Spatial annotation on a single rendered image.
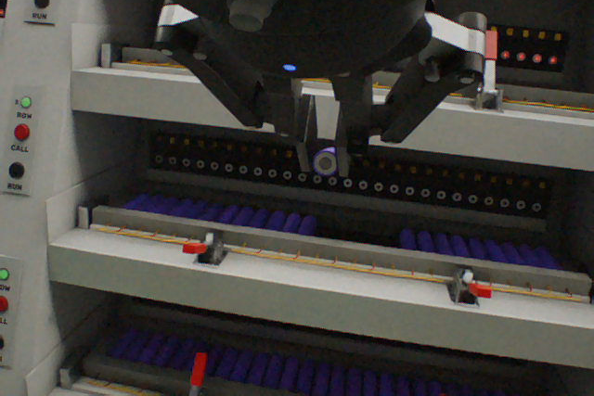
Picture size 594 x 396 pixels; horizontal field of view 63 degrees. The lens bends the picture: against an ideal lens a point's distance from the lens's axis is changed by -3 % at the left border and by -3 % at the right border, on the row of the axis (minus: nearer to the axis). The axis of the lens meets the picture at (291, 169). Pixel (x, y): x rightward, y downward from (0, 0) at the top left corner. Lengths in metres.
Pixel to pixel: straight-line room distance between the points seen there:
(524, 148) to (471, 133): 0.05
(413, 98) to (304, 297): 0.34
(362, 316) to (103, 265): 0.28
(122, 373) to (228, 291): 0.20
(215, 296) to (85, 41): 0.32
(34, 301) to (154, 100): 0.26
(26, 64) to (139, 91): 0.14
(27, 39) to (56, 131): 0.11
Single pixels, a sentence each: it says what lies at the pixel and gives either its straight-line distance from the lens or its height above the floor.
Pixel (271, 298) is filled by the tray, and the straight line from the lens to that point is 0.53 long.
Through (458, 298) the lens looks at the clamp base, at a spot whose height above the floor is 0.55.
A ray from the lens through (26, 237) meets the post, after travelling 0.62.
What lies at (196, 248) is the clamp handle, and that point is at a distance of 0.48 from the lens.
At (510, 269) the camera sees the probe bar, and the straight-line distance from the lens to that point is 0.58.
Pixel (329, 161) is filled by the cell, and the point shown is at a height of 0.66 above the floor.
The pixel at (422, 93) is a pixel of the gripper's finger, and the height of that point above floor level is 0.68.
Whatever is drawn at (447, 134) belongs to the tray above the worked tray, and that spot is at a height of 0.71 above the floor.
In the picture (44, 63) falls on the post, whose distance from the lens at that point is 0.63.
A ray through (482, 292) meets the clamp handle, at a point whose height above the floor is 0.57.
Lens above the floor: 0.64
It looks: 1 degrees up
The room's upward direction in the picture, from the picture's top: 7 degrees clockwise
